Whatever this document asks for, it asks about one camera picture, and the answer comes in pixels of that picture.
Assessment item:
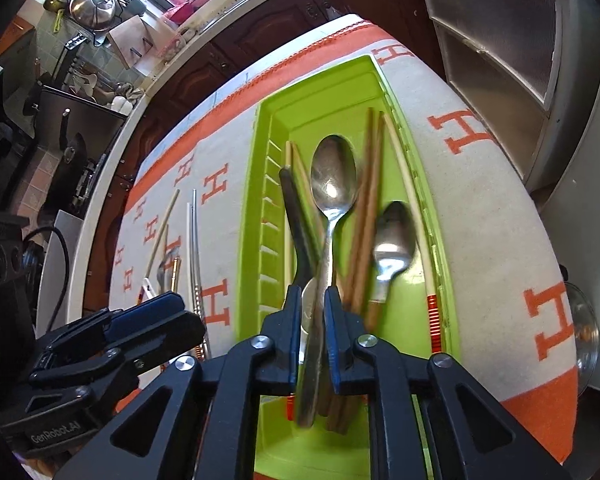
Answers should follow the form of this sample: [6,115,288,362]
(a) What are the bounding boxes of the gas stove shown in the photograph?
[45,155,106,216]

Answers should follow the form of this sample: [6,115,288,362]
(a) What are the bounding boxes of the black cable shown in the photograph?
[22,225,72,333]

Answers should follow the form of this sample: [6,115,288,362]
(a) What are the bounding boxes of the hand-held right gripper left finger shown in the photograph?
[55,285,303,480]

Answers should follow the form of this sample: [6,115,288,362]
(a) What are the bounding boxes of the grey metal cabinet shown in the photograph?
[410,0,600,196]

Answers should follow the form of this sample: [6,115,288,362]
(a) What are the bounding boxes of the orange and beige printed blanket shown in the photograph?
[107,14,581,466]

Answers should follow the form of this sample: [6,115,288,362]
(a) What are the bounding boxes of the steel side panel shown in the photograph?
[34,209,86,333]

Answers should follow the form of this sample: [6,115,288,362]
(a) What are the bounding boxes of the black frying pan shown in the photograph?
[47,132,88,201]

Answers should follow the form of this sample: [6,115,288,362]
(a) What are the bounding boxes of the small wooden-handled metal spoon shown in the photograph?
[362,201,419,333]

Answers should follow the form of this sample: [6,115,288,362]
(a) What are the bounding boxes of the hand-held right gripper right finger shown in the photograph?
[324,286,571,480]

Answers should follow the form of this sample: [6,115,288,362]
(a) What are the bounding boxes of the black electronic box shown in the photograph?
[0,205,37,361]

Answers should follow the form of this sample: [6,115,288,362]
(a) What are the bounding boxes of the white ceramic cups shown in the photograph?
[109,82,146,115]

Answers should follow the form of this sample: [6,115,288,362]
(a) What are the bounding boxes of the large metal spoon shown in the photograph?
[296,134,358,429]

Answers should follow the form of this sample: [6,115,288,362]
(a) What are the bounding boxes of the metal chopstick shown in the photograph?
[192,189,205,361]
[186,189,201,361]

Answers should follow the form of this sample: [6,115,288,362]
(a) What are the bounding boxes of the green plastic utensil tray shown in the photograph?
[235,55,463,480]

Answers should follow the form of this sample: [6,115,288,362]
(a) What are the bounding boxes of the black dish cabinet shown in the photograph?
[27,84,128,161]

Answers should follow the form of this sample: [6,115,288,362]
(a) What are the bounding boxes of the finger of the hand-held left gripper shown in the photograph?
[32,291,187,362]
[29,309,207,392]

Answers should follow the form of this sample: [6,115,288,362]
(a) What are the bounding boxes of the black handled utensil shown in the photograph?
[278,166,326,366]

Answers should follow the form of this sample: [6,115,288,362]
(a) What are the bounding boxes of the wooden cutting board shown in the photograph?
[107,14,157,68]

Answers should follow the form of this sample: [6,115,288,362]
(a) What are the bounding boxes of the grey refrigerator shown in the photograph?
[530,60,600,401]

